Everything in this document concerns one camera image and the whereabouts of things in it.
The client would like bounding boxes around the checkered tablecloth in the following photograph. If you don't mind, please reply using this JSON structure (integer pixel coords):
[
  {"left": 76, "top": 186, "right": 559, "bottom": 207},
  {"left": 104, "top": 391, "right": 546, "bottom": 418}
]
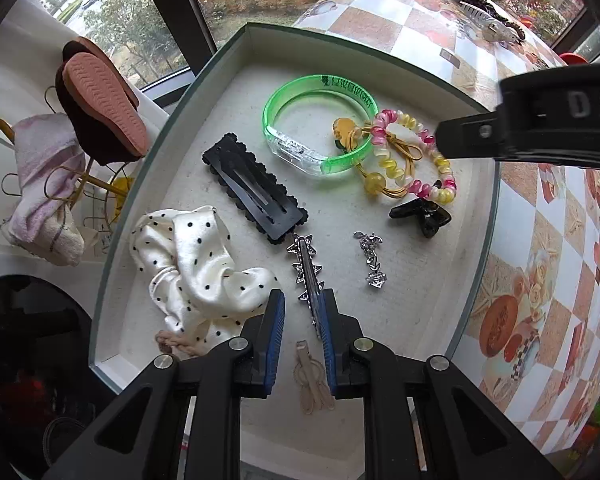
[{"left": 292, "top": 0, "right": 600, "bottom": 453}]

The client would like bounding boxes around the clear hair claw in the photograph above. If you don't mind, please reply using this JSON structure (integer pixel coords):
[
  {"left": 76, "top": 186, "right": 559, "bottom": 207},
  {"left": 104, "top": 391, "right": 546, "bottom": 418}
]
[{"left": 459, "top": 1, "right": 529, "bottom": 46}]

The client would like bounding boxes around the black small claw clip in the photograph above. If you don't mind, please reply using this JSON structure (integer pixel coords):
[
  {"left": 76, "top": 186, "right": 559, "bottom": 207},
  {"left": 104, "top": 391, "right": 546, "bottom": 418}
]
[{"left": 389, "top": 199, "right": 452, "bottom": 239}]

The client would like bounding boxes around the yellow beaded hair tie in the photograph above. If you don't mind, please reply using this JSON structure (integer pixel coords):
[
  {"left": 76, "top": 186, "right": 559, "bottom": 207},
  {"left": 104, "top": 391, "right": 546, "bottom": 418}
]
[{"left": 332, "top": 117, "right": 426, "bottom": 196}]

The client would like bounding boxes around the brown slipper pink sole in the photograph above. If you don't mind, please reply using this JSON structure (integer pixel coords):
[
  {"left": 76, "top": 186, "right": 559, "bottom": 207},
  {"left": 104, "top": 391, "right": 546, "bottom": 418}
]
[{"left": 55, "top": 39, "right": 150, "bottom": 167}]

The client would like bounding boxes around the dark round object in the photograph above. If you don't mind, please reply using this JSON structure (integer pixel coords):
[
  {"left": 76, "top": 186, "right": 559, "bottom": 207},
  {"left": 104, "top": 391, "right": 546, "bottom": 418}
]
[{"left": 0, "top": 275, "right": 97, "bottom": 466}]

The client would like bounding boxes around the green translucent bangle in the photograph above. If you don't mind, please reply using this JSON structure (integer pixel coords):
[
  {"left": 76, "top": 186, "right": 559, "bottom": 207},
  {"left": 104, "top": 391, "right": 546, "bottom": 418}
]
[{"left": 262, "top": 74, "right": 380, "bottom": 175}]

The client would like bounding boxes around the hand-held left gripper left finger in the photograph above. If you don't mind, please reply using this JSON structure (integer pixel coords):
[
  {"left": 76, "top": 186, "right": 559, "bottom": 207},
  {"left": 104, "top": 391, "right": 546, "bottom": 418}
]
[{"left": 42, "top": 288, "right": 286, "bottom": 480}]

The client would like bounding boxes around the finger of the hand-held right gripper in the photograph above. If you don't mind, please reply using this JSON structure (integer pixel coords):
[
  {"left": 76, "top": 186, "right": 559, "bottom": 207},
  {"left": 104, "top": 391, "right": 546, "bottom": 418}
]
[{"left": 437, "top": 62, "right": 600, "bottom": 171}]

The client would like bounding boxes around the silver rhinestone hair clip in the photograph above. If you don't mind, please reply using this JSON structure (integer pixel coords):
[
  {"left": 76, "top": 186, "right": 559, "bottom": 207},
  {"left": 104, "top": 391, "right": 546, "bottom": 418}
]
[{"left": 352, "top": 231, "right": 388, "bottom": 289}]

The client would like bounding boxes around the black scalloped hair clip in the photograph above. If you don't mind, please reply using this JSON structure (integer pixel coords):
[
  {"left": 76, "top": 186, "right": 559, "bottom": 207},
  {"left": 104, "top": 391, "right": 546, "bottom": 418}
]
[{"left": 201, "top": 132, "right": 309, "bottom": 246}]

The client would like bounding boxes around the pink yellow beaded bracelet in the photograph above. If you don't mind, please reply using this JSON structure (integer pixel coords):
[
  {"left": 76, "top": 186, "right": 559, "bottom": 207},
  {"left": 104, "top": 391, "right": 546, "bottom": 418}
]
[{"left": 370, "top": 109, "right": 458, "bottom": 206}]

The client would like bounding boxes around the grey cardboard box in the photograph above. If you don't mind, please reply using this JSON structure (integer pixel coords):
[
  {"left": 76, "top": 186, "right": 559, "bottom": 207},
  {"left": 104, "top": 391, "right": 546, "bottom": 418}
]
[{"left": 87, "top": 21, "right": 503, "bottom": 480}]

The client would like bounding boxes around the silver star hair clip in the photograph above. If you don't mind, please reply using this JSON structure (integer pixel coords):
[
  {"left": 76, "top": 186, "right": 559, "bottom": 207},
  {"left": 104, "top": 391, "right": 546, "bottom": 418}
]
[{"left": 286, "top": 232, "right": 326, "bottom": 341}]

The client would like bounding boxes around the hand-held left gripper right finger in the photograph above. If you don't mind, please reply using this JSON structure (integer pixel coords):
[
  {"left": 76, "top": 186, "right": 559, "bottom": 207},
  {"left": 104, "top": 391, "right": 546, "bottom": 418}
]
[{"left": 316, "top": 288, "right": 563, "bottom": 480}]

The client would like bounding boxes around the beige hair clip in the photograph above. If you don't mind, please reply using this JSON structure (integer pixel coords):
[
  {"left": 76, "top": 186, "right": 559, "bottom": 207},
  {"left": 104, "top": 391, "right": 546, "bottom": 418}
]
[{"left": 292, "top": 340, "right": 337, "bottom": 416}]

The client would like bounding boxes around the white polka dot scrunchie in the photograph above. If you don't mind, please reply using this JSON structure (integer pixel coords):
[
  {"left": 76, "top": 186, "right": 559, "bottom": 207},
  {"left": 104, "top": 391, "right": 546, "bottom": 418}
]
[{"left": 130, "top": 206, "right": 281, "bottom": 346}]

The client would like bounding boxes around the pink white towel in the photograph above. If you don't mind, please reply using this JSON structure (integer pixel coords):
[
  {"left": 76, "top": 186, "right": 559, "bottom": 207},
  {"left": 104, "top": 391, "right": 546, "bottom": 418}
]
[{"left": 0, "top": 112, "right": 88, "bottom": 267}]

